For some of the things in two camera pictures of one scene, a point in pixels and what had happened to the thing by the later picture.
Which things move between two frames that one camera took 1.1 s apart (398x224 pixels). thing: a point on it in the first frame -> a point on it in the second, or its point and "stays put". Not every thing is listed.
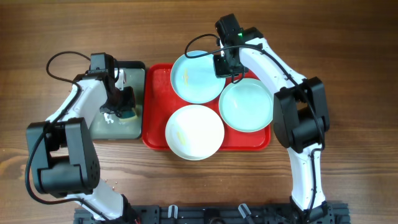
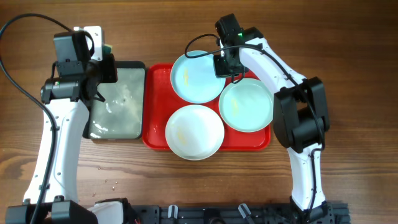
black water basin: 107,126 stays put
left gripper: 129,104 -> 109,62
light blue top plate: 194,81 stays put
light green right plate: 245,106 stays put
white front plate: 194,132 stays put
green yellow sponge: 129,116 -> 107,48
